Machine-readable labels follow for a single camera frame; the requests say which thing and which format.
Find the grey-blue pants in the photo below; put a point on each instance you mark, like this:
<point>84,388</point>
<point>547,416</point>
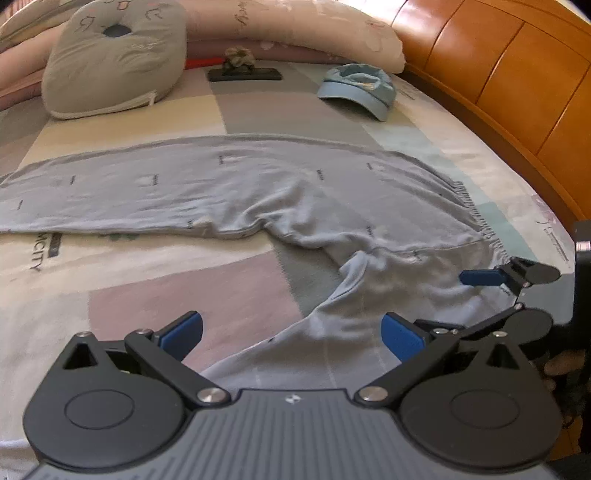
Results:
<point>231,184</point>

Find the grey hair scrunchie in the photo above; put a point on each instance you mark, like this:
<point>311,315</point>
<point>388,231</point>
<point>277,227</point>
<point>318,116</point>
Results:
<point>239,57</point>

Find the red cloth strip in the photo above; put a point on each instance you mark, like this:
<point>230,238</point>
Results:
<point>203,63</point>

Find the wooden headboard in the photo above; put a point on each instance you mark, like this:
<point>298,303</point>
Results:
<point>508,69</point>

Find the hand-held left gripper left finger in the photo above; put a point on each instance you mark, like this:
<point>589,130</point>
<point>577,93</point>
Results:
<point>182,334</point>

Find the black phone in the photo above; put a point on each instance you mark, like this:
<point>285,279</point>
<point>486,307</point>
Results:
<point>258,74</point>

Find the light blue cap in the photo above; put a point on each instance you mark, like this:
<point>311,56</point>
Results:
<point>364,90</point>

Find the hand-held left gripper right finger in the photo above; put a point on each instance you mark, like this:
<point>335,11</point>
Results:
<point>401,337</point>

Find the grey cat face cushion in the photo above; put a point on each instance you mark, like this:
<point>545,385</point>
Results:
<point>111,64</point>

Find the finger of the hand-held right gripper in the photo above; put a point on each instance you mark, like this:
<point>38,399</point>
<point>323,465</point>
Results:
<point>480,278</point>
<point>480,326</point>

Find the person's right hand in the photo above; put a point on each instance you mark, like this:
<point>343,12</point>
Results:
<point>554,371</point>

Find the folded pink quilt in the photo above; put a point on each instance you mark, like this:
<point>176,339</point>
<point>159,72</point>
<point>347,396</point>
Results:
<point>286,23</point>

